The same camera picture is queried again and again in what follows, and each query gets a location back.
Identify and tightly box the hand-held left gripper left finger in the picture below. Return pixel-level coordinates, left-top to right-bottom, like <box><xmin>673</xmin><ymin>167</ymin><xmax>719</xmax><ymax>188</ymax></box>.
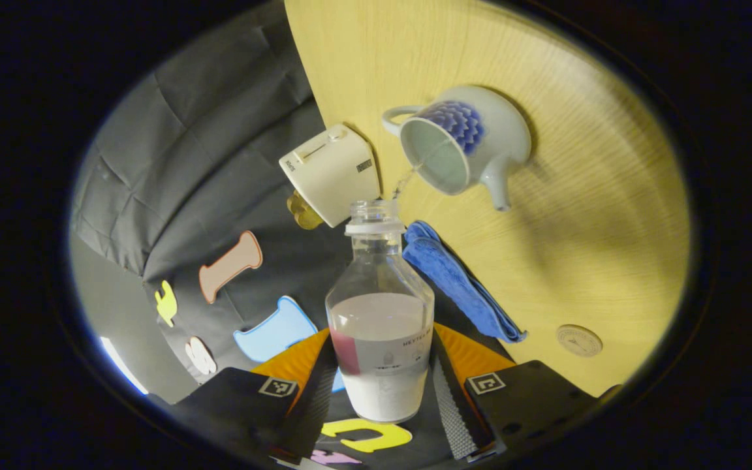
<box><xmin>172</xmin><ymin>326</ymin><xmax>339</xmax><ymax>465</ymax></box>

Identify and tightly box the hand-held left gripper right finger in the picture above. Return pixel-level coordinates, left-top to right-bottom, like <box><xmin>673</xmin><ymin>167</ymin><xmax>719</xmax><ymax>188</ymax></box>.
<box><xmin>430</xmin><ymin>322</ymin><xmax>604</xmax><ymax>462</ymax></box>

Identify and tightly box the clear plastic water bottle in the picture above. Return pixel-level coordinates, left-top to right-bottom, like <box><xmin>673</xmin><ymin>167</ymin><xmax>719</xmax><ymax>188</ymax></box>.
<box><xmin>325</xmin><ymin>199</ymin><xmax>435</xmax><ymax>424</ymax></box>

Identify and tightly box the white blue-patterned teacup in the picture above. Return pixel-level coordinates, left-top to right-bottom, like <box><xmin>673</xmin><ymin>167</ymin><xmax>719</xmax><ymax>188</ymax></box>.
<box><xmin>381</xmin><ymin>85</ymin><xmax>533</xmax><ymax>212</ymax></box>

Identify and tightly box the blue folded towel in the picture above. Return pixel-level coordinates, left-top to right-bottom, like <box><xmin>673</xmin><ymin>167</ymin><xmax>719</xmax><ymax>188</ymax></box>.
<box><xmin>402</xmin><ymin>221</ymin><xmax>528</xmax><ymax>344</ymax></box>

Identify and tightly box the brown toast slice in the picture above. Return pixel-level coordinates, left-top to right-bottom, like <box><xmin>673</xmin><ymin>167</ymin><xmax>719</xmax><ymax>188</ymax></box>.
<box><xmin>287</xmin><ymin>191</ymin><xmax>324</xmax><ymax>230</ymax></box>

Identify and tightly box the white toaster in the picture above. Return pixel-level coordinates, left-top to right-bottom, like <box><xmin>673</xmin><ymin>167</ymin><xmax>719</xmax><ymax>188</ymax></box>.
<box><xmin>278</xmin><ymin>124</ymin><xmax>382</xmax><ymax>228</ymax></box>

